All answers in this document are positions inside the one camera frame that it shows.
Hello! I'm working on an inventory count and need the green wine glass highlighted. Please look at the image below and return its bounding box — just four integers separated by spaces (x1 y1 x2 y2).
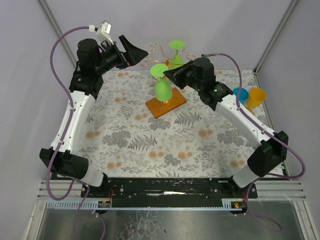
168 40 185 70
150 63 173 103

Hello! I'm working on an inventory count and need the blue wine glass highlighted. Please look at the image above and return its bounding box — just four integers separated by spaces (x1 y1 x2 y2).
233 87 249 105

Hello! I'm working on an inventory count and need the orange wine glass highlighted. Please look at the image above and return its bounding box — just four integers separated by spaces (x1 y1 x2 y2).
246 87 267 114

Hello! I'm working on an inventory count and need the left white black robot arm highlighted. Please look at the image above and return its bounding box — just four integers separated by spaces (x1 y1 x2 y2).
39 35 148 188

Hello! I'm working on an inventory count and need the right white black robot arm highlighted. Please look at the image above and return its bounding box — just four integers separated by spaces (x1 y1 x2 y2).
164 57 289 188

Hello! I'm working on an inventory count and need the orange wooden rack base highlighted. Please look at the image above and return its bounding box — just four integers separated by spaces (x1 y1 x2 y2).
145 88 187 119

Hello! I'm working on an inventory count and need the floral table mat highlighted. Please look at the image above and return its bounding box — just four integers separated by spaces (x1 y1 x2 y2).
75 70 253 178

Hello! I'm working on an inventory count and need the gold wire glass rack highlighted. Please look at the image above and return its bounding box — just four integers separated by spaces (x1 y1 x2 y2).
140 40 186 105

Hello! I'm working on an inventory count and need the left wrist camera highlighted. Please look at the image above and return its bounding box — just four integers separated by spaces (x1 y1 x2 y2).
96 21 113 45

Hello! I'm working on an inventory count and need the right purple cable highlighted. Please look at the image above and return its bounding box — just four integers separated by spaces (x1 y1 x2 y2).
209 52 307 233

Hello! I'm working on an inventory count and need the purple cable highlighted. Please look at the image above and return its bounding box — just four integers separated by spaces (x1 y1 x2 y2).
209 52 307 233
46 25 107 240

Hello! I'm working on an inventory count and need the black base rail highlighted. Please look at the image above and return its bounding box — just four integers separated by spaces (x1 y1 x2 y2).
81 177 258 209

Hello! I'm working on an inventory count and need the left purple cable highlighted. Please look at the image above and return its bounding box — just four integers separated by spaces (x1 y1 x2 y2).
46 25 107 240

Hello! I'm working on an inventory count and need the right grey cable duct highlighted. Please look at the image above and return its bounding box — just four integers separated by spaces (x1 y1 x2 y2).
221 198 247 211

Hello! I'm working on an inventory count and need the grey cable duct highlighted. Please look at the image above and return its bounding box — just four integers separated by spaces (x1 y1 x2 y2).
46 199 111 211
221 198 247 211

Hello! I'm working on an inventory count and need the left grey cable duct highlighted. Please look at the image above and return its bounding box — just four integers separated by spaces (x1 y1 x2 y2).
46 199 111 211

